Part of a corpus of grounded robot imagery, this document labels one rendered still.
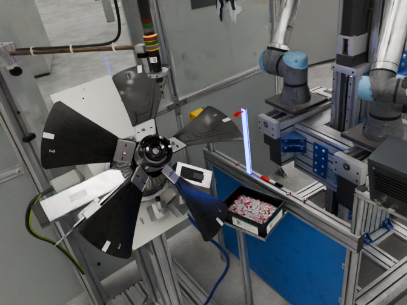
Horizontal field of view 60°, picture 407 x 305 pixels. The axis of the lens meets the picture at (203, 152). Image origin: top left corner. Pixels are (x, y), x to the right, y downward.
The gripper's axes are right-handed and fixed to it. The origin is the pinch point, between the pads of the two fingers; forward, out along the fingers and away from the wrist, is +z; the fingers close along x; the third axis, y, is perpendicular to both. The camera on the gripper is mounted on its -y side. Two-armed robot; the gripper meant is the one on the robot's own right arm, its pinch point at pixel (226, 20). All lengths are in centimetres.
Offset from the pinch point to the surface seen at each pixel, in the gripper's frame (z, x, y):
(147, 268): 113, 6, -66
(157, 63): -1, -27, -51
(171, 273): 100, -15, -61
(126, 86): 11, -5, -54
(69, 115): 9, -15, -79
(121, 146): 24, -22, -68
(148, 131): 23, -21, -57
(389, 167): 26, -89, -22
